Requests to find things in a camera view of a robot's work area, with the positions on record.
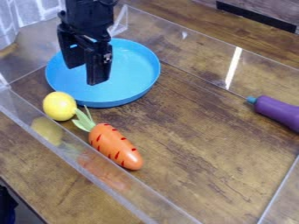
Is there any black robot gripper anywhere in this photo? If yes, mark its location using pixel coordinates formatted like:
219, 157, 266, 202
57, 0, 117, 86

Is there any blue plastic plate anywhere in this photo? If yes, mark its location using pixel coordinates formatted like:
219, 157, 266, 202
45, 38, 162, 108

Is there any yellow toy lemon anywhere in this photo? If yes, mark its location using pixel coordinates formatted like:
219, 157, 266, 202
41, 92, 77, 121

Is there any orange toy carrot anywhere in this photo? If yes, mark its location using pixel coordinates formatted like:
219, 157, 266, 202
72, 108, 144, 171

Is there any purple toy eggplant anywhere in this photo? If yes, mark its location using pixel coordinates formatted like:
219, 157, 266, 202
247, 95, 299, 133

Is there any clear acrylic triangular bracket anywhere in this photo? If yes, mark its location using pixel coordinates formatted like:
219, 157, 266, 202
108, 4, 128, 38

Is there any clear acrylic barrier wall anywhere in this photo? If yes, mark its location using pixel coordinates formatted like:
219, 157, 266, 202
0, 85, 202, 224

